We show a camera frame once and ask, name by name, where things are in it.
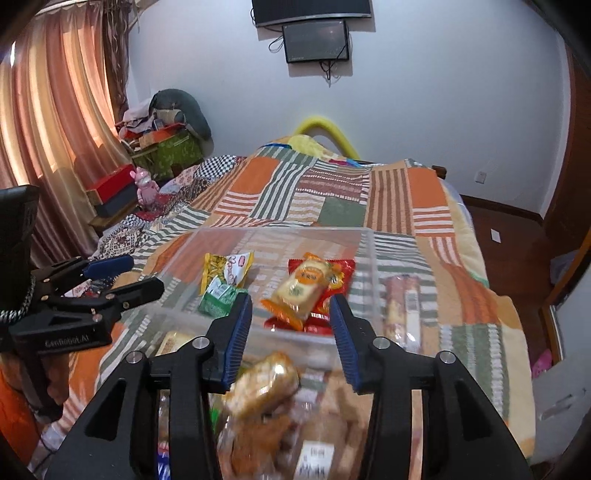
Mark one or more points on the pile of pastry packets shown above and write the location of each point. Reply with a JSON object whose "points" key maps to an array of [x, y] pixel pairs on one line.
{"points": [[318, 429]]}

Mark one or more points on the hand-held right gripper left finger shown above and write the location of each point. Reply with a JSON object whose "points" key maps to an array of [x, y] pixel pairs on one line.
{"points": [[236, 339]]}

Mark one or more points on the black wall television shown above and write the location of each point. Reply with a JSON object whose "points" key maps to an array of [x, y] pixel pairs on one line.
{"points": [[311, 11]]}

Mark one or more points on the orange-edged pastry packet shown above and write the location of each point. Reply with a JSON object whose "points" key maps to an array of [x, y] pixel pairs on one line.
{"points": [[300, 286]]}

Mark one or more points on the white wall socket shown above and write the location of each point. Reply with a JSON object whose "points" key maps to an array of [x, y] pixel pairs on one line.
{"points": [[481, 176]]}

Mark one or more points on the yellow snack packet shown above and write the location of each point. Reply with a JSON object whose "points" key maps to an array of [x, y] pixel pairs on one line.
{"points": [[221, 267]]}

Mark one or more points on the wooden wardrobe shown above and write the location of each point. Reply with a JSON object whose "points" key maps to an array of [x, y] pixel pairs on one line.
{"points": [[570, 161]]}

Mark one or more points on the yellow foam tube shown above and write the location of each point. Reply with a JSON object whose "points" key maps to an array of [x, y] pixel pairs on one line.
{"points": [[339, 134]]}

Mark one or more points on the checkered floral quilt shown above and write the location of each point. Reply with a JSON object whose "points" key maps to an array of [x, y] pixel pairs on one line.
{"points": [[203, 177]]}

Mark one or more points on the white paper sheet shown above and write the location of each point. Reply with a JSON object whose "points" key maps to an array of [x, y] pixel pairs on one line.
{"points": [[496, 235]]}

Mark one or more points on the tall clear biscuit packet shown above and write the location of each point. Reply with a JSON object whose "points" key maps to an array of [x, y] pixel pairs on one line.
{"points": [[401, 304]]}

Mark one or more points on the dark grey box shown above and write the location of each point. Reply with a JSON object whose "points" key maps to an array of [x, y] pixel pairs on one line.
{"points": [[115, 206]]}

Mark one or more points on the green snack packet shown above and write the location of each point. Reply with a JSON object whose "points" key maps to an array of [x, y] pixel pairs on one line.
{"points": [[217, 299]]}

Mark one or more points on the pink striped curtain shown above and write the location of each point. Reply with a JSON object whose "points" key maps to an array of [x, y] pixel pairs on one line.
{"points": [[60, 115]]}

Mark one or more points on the striped patchwork blanket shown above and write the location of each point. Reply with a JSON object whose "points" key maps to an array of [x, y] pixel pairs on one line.
{"points": [[415, 221]]}

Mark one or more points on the pink slipper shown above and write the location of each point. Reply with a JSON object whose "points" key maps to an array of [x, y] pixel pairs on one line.
{"points": [[541, 363]]}

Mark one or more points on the pile of clothes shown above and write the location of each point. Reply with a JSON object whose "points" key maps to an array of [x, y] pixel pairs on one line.
{"points": [[138, 121]]}

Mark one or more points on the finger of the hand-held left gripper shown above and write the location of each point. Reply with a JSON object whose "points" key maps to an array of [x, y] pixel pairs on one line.
{"points": [[111, 266], [138, 290]]}

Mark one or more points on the clear plastic container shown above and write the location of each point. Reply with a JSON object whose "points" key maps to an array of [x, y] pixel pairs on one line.
{"points": [[277, 240]]}

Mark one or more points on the red box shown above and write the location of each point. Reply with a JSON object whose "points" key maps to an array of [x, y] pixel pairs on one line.
{"points": [[113, 182]]}

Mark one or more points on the brown bread packet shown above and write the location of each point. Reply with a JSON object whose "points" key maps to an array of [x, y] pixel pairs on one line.
{"points": [[263, 383]]}

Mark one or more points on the red snack packet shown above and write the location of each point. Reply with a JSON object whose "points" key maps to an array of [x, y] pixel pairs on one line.
{"points": [[347, 270]]}

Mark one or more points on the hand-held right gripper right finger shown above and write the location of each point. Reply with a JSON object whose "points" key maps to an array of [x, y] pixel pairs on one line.
{"points": [[345, 344]]}

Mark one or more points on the small black wall monitor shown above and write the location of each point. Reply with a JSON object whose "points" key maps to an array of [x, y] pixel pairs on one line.
{"points": [[315, 41]]}

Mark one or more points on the pink plush toy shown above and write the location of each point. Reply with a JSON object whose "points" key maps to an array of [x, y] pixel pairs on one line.
{"points": [[147, 187]]}

